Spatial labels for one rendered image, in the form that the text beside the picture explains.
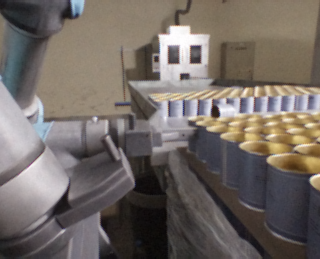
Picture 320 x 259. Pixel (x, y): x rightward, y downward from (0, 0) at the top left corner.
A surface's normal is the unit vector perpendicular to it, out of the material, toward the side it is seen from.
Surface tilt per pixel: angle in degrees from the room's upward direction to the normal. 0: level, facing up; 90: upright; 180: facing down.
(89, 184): 24
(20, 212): 90
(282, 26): 90
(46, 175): 74
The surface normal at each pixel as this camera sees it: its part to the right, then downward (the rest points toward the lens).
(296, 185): -0.50, 0.18
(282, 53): 0.16, 0.22
